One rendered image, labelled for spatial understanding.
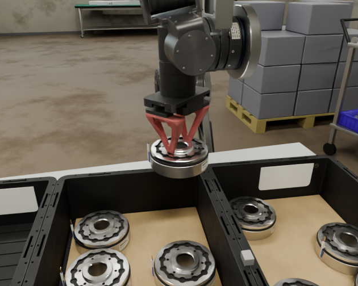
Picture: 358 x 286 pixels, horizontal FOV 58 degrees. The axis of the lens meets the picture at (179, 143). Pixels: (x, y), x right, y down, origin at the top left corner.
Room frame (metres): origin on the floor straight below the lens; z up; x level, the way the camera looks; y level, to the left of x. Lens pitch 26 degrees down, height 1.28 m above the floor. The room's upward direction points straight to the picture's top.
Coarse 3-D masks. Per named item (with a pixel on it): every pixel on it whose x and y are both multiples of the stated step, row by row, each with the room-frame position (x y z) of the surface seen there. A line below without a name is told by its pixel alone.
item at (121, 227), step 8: (88, 216) 0.51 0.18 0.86; (96, 216) 0.51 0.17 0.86; (104, 216) 0.51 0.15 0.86; (112, 216) 0.51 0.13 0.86; (120, 216) 0.51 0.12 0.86; (80, 224) 0.49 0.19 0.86; (88, 224) 0.49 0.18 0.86; (120, 224) 0.49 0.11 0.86; (80, 232) 0.47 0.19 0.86; (88, 232) 0.47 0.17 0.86; (112, 232) 0.47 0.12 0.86; (120, 232) 0.47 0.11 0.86; (80, 240) 0.45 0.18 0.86; (88, 240) 0.45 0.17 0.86; (96, 240) 0.45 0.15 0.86; (104, 240) 0.45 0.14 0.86; (112, 240) 0.45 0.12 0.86
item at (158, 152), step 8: (152, 144) 0.52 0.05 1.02; (160, 144) 0.53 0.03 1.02; (200, 144) 0.53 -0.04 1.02; (152, 152) 0.49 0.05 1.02; (160, 152) 0.50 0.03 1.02; (192, 152) 0.49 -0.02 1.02; (200, 152) 0.49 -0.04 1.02; (160, 160) 0.47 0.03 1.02; (168, 160) 0.46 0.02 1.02; (176, 160) 0.46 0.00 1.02; (184, 160) 0.46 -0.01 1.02; (192, 160) 0.46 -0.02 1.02; (200, 160) 0.47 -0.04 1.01
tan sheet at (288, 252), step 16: (288, 208) 0.58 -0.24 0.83; (304, 208) 0.58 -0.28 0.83; (320, 208) 0.58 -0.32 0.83; (288, 224) 0.53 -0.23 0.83; (304, 224) 0.53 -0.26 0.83; (320, 224) 0.53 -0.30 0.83; (256, 240) 0.48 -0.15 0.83; (272, 240) 0.48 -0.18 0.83; (288, 240) 0.48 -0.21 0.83; (304, 240) 0.48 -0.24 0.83; (256, 256) 0.44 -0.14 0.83; (272, 256) 0.44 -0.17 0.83; (288, 256) 0.44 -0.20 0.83; (304, 256) 0.44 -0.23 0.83; (272, 272) 0.40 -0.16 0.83; (288, 272) 0.40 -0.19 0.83; (304, 272) 0.40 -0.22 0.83; (320, 272) 0.40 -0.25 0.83; (336, 272) 0.40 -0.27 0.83
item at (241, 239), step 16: (256, 160) 0.62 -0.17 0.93; (272, 160) 0.62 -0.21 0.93; (288, 160) 0.62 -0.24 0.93; (304, 160) 0.63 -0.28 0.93; (336, 160) 0.62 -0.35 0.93; (208, 176) 0.56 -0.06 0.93; (352, 176) 0.55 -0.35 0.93; (224, 208) 0.45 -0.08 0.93; (240, 240) 0.37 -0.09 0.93; (256, 272) 0.31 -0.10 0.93
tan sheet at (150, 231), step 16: (192, 208) 0.58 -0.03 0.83; (144, 224) 0.53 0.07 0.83; (160, 224) 0.53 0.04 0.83; (176, 224) 0.53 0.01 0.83; (192, 224) 0.53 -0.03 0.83; (144, 240) 0.48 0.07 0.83; (160, 240) 0.48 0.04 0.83; (176, 240) 0.48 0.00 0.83; (192, 240) 0.48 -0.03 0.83; (128, 256) 0.44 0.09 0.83; (144, 256) 0.44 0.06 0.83; (144, 272) 0.40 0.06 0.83
